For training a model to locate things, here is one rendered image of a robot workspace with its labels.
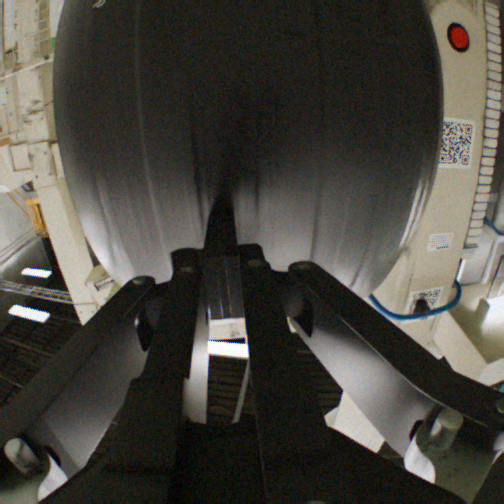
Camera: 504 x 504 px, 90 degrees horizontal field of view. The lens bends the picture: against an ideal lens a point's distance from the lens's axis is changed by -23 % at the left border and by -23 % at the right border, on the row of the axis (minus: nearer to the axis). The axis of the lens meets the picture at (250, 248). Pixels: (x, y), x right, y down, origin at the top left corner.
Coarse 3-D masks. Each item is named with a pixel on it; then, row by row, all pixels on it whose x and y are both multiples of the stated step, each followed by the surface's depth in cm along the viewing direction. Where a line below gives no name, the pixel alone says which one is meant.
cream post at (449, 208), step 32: (448, 0) 28; (480, 0) 27; (448, 32) 30; (480, 32) 30; (448, 64) 33; (480, 64) 32; (448, 96) 35; (480, 96) 35; (480, 128) 37; (448, 192) 42; (448, 224) 45; (416, 256) 47; (448, 256) 48; (384, 288) 55; (416, 288) 50; (448, 288) 51; (352, 416) 73
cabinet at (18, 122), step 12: (12, 60) 286; (0, 84) 303; (12, 84) 302; (0, 96) 312; (12, 96) 311; (0, 108) 321; (12, 108) 320; (0, 120) 331; (12, 120) 329; (0, 132) 340; (12, 132) 338
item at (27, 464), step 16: (16, 448) 4; (16, 464) 4; (32, 464) 5; (48, 464) 5; (0, 480) 4; (16, 480) 4; (32, 480) 4; (48, 480) 5; (64, 480) 5; (0, 496) 4; (16, 496) 4; (32, 496) 4
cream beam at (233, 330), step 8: (112, 288) 85; (288, 320) 85; (216, 328) 84; (224, 328) 84; (232, 328) 84; (240, 328) 85; (216, 336) 85; (224, 336) 85; (232, 336) 86; (240, 336) 86
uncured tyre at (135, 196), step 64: (64, 0) 16; (192, 0) 14; (256, 0) 14; (320, 0) 14; (384, 0) 14; (64, 64) 16; (128, 64) 15; (192, 64) 15; (256, 64) 15; (320, 64) 15; (384, 64) 15; (64, 128) 18; (128, 128) 16; (192, 128) 16; (256, 128) 17; (320, 128) 17; (384, 128) 17; (128, 192) 18; (192, 192) 18; (256, 192) 19; (320, 192) 19; (384, 192) 19; (128, 256) 21; (320, 256) 23; (384, 256) 24
